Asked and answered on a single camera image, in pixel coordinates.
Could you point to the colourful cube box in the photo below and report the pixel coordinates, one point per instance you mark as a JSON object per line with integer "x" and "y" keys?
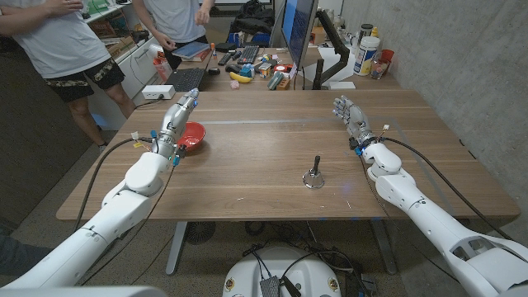
{"x": 265, "y": 71}

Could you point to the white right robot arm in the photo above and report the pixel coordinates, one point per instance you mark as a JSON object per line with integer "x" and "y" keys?
{"x": 433, "y": 218}

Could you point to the yellow banana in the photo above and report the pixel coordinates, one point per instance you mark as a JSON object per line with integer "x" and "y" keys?
{"x": 240, "y": 78}

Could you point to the blue toy blocks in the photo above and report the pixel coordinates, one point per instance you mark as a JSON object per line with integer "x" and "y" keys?
{"x": 246, "y": 71}

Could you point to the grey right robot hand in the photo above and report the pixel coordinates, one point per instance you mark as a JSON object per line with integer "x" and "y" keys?
{"x": 356, "y": 121}

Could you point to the orange brick block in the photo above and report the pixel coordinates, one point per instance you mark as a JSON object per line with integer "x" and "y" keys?
{"x": 283, "y": 84}

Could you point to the dark lidded bottle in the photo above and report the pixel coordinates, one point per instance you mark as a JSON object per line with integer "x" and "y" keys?
{"x": 365, "y": 31}

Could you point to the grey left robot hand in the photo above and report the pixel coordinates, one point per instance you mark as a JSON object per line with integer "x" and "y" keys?
{"x": 173, "y": 123}

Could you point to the black backpack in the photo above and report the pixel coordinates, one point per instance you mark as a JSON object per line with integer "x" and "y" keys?
{"x": 251, "y": 18}

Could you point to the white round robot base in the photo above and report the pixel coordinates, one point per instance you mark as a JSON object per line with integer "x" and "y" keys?
{"x": 305, "y": 272}

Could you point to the pink small cube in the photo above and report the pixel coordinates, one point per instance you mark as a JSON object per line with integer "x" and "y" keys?
{"x": 234, "y": 85}

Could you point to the grey table leg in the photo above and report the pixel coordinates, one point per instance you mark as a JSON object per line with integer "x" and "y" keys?
{"x": 176, "y": 247}
{"x": 383, "y": 247}

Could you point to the red bowl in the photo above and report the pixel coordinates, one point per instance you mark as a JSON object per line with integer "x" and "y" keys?
{"x": 194, "y": 134}

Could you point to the black round floor fan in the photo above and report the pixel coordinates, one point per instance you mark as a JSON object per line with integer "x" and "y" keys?
{"x": 200, "y": 233}

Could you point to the glass jar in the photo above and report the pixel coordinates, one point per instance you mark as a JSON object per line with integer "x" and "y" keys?
{"x": 378, "y": 69}

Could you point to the white cabinet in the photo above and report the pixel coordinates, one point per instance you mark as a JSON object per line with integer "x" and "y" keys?
{"x": 138, "y": 70}

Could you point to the white paper sheet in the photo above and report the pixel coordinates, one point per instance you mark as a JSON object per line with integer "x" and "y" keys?
{"x": 330, "y": 57}

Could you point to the black small box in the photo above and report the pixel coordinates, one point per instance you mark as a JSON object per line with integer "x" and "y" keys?
{"x": 226, "y": 47}

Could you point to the white red plastic bag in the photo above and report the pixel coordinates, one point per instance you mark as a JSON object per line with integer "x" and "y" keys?
{"x": 161, "y": 68}

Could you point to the cardboard box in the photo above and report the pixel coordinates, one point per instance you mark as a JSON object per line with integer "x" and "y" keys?
{"x": 317, "y": 36}

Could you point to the red book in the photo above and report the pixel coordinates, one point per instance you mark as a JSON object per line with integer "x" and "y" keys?
{"x": 203, "y": 58}

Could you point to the black remote control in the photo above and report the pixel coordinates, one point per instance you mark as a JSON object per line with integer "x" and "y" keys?
{"x": 225, "y": 58}

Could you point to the black keyboard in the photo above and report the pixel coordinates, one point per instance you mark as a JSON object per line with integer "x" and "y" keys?
{"x": 185, "y": 79}
{"x": 248, "y": 54}

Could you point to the white flat box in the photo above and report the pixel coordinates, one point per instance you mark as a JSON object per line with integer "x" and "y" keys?
{"x": 342, "y": 85}

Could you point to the person in light t-shirt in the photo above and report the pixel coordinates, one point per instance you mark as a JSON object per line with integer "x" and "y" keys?
{"x": 173, "y": 16}

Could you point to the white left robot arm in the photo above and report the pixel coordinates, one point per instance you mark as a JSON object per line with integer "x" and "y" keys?
{"x": 82, "y": 243}

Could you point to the person in camouflage shorts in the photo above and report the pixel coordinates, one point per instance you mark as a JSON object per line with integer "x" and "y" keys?
{"x": 57, "y": 41}

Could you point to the white power adapter box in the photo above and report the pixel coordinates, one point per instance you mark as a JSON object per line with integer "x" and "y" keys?
{"x": 158, "y": 92}

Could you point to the blue crate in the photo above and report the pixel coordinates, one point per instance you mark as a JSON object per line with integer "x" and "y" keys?
{"x": 260, "y": 39}

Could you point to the white canister blue label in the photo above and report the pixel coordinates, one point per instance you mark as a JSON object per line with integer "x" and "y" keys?
{"x": 366, "y": 55}

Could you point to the black computer monitor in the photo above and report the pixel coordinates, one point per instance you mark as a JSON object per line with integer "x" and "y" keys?
{"x": 299, "y": 24}

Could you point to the grey green block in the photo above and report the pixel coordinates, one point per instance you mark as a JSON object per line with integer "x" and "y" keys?
{"x": 275, "y": 80}

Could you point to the red cup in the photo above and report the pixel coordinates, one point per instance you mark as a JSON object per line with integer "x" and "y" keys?
{"x": 388, "y": 54}

